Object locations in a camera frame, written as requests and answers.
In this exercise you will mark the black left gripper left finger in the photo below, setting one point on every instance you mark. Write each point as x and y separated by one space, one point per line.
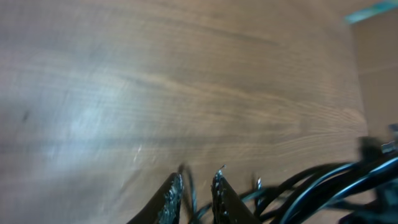
164 206

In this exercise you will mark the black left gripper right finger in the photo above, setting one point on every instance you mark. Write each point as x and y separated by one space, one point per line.
227 206

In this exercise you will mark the teal object at wall edge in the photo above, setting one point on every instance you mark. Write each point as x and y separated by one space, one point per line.
371 11

